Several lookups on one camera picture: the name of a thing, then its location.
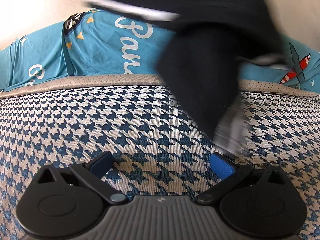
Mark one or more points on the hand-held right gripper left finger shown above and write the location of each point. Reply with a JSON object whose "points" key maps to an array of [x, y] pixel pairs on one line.
{"points": [[101, 165]]}

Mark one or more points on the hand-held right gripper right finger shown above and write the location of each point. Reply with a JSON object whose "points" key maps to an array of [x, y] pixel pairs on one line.
{"points": [[221, 166]]}

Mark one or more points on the black t-shirt with red print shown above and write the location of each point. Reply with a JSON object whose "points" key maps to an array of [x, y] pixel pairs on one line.
{"points": [[200, 80]]}

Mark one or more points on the houndstooth bed mattress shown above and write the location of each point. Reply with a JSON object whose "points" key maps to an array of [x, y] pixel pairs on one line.
{"points": [[100, 120]]}

